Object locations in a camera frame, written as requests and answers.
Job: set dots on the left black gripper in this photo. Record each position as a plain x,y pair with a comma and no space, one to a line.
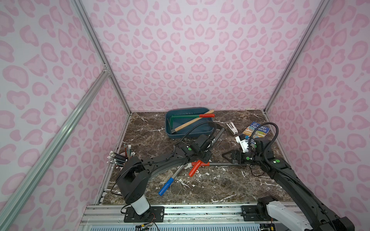
209,140

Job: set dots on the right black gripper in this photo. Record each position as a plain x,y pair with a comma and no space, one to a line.
236,156

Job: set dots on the black shovel with red grip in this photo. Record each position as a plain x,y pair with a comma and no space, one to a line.
218,164

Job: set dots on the wooden handled small hoe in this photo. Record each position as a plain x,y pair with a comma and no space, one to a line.
175,130

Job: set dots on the green hoe with red grip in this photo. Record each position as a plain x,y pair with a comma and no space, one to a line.
189,116

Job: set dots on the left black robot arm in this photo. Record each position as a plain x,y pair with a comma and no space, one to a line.
136,173

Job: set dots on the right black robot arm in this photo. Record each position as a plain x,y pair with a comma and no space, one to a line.
318,217

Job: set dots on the teal plastic storage box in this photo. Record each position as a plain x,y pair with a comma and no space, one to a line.
205,129

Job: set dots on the white stapler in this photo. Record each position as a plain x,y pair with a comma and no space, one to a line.
232,128

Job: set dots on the blue treehouse paperback book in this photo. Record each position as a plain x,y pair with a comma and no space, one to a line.
262,130

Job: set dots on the chrome tool with blue grip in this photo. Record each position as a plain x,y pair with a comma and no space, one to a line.
170,181

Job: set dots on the bundle of pens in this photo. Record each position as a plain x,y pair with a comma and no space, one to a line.
118,158

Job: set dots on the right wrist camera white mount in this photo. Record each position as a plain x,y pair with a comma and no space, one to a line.
243,141

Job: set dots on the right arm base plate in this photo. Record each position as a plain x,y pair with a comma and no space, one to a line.
259,211

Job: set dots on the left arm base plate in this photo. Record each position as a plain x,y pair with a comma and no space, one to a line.
155,214

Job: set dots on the aluminium front rail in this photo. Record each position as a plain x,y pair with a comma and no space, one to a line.
183,217

